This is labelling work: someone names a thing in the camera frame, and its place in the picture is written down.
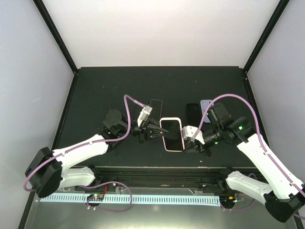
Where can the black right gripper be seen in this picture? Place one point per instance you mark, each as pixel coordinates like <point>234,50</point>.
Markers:
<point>197,146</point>

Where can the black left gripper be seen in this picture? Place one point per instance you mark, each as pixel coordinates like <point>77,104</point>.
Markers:
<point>147,129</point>

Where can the phone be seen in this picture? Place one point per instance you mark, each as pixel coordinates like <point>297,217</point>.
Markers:
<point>193,114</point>
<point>172,139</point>

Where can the silver black smartphone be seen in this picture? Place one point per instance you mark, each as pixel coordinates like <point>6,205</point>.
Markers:
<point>156,106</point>

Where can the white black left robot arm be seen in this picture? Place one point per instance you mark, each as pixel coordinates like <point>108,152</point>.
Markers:
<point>51,170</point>

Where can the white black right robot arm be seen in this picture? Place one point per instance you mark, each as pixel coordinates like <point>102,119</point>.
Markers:
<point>282,195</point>

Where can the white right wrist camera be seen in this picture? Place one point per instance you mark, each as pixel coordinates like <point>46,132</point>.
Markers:
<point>192,133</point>

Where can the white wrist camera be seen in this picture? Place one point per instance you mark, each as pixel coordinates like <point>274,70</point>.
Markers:
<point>192,133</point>
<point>144,115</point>

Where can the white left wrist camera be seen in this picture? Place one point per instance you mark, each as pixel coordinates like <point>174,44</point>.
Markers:
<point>144,115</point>

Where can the light blue slotted cable duct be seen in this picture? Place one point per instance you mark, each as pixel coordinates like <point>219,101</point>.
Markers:
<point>134,199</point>

